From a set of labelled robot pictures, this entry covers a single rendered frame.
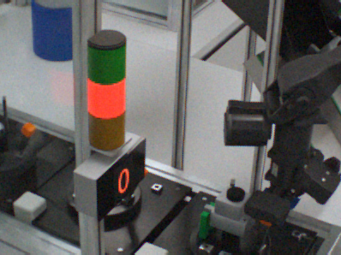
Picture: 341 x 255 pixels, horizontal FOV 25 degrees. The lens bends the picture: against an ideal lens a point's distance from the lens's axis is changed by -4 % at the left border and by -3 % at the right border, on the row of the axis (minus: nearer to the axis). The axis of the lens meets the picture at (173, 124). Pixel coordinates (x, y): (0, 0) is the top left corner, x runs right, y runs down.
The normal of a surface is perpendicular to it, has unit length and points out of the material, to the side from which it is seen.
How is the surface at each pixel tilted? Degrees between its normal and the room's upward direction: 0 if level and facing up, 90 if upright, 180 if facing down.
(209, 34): 0
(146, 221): 0
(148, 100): 0
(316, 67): 27
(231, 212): 90
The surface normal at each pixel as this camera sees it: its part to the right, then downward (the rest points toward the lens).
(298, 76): -0.41, -0.76
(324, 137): 0.58, -0.33
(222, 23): 0.04, -0.84
